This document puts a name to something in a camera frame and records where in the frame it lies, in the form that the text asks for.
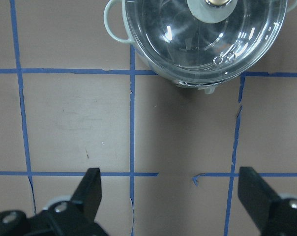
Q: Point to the glass pot lid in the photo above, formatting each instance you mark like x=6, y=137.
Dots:
x=205, y=37

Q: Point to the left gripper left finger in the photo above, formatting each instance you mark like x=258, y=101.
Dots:
x=74, y=217

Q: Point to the pale green electric pot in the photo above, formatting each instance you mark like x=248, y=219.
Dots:
x=143, y=56

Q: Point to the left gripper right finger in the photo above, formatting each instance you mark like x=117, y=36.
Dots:
x=273, y=214

